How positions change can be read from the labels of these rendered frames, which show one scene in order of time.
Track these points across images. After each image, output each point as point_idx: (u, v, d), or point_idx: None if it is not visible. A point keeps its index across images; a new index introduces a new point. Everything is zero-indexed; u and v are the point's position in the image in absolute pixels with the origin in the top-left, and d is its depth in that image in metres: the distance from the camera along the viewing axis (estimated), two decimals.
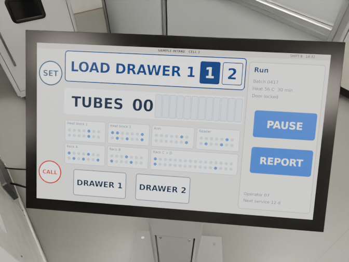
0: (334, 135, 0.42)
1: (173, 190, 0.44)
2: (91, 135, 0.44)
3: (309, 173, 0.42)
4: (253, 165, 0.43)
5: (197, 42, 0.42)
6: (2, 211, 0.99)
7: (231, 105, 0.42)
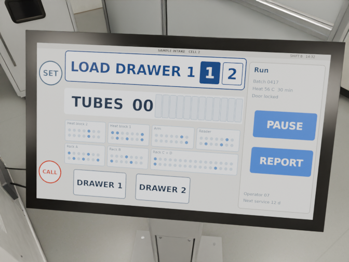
0: (334, 135, 0.42)
1: (173, 190, 0.44)
2: (91, 135, 0.44)
3: (309, 173, 0.42)
4: (253, 165, 0.43)
5: (197, 42, 0.42)
6: (2, 211, 0.99)
7: (231, 105, 0.42)
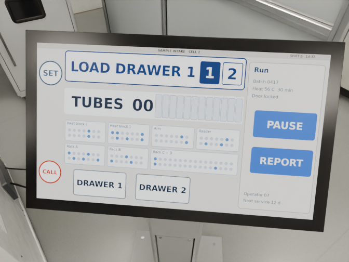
0: (334, 135, 0.42)
1: (173, 190, 0.44)
2: (91, 135, 0.44)
3: (309, 173, 0.42)
4: (253, 165, 0.43)
5: (197, 42, 0.42)
6: (2, 211, 0.99)
7: (231, 105, 0.42)
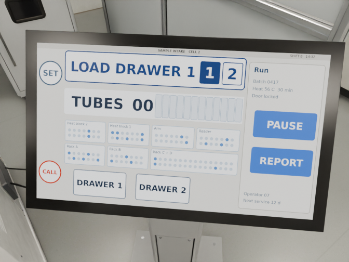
0: (334, 135, 0.42)
1: (173, 190, 0.44)
2: (91, 135, 0.44)
3: (309, 173, 0.42)
4: (253, 165, 0.43)
5: (197, 42, 0.42)
6: (2, 211, 0.99)
7: (231, 105, 0.42)
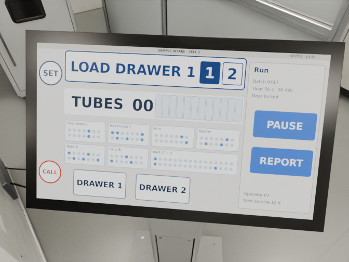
0: (334, 135, 0.42)
1: (173, 190, 0.44)
2: (91, 135, 0.44)
3: (309, 173, 0.42)
4: (253, 165, 0.43)
5: (197, 42, 0.42)
6: (2, 211, 0.99)
7: (231, 105, 0.42)
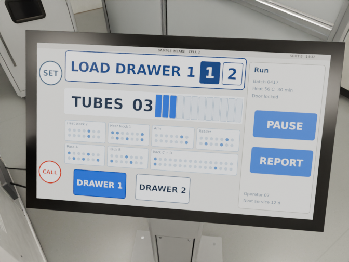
0: (334, 135, 0.42)
1: (173, 190, 0.44)
2: (91, 135, 0.44)
3: (309, 173, 0.42)
4: (253, 165, 0.43)
5: (197, 42, 0.42)
6: (2, 211, 0.99)
7: (231, 105, 0.42)
